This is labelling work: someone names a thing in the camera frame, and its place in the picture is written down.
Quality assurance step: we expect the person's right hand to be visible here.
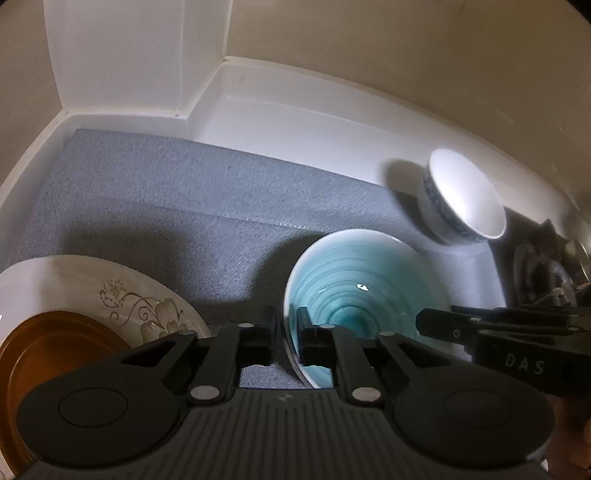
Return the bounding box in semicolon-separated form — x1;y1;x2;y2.
549;398;591;477

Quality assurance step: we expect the small white floral plate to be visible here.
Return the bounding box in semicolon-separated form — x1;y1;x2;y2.
0;255;212;352

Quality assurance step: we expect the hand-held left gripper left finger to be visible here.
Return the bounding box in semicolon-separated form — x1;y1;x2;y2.
111;307;278;403

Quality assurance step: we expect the white bowl with blue pattern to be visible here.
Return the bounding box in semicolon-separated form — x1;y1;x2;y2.
417;148;508;246

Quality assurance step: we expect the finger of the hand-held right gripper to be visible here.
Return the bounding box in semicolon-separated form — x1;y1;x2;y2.
414;308;580;343
451;302;591;319

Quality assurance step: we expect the blue striped bowl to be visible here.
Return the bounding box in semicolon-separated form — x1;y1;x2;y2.
283;232;451;389

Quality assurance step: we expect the grey mat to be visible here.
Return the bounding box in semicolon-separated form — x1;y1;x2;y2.
9;128;502;389

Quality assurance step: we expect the black gas stove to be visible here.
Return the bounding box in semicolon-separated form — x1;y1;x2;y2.
489;216;591;320

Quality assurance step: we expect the brown plate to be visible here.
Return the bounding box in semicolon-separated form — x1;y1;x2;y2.
0;310;137;477

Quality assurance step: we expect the stove burner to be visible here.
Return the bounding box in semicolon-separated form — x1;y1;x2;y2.
512;220;585;306

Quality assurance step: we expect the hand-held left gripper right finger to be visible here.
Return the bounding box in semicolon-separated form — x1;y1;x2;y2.
295;307;456;403

